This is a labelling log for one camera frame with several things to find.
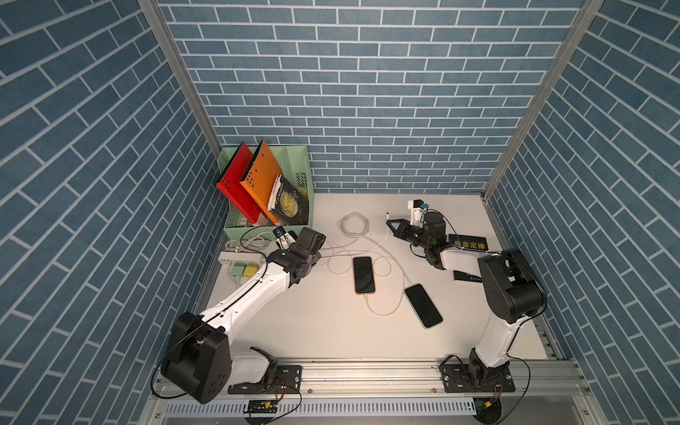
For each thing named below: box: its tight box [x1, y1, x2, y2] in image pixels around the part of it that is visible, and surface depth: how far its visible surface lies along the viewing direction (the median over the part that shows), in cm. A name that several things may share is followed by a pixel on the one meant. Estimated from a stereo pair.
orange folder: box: [239, 139, 283, 225], surface depth 93 cm
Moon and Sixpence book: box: [267, 174, 310, 225], surface depth 100 cm
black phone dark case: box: [403, 283, 443, 330], surface depth 90 cm
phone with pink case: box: [352, 256, 376, 295], surface depth 96 cm
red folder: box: [216, 141, 268, 225], surface depth 90 cm
